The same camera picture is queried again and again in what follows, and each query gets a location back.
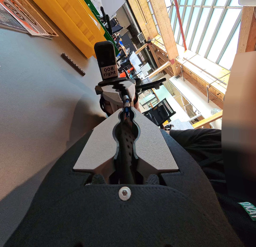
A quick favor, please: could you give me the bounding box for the paper sign stand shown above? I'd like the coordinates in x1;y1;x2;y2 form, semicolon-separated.
140;63;152;74

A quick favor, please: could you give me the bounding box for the green plastic bin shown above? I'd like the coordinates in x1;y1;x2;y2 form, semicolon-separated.
79;0;121;51

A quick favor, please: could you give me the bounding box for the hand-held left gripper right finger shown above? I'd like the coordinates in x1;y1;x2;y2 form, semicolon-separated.
130;108;179;185

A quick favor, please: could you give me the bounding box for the black mesh chair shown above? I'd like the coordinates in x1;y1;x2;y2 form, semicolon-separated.
143;98;177;127

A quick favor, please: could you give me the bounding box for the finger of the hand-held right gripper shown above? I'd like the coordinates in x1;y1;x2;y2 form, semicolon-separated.
102;85;123;107
124;82;137;103

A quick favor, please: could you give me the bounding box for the dark grey holed building beam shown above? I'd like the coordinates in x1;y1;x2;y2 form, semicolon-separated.
61;53;86;77

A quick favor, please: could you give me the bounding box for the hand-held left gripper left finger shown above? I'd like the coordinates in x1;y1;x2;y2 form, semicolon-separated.
72;108;123;185

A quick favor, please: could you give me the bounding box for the white whiteboard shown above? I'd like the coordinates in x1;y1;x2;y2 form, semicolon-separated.
94;0;126;17

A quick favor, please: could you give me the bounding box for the person's right hand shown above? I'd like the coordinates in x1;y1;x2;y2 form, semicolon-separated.
103;97;141;117

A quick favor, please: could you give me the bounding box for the yellow plastic bin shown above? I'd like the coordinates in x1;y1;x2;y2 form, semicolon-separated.
24;0;107;59

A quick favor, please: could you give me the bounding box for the sticker sheet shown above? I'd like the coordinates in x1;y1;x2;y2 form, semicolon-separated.
0;0;59;39

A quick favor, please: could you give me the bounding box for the perforated dark fabric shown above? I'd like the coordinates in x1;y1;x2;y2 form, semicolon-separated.
117;123;139;184

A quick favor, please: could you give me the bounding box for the small blue booklet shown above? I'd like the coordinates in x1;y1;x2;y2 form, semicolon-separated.
0;5;30;34

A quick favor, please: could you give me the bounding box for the grey desk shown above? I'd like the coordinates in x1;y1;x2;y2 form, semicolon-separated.
0;0;109;239

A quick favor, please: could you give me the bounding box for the black office chair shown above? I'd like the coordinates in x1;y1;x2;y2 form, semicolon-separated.
136;78;167;91
100;7;124;34

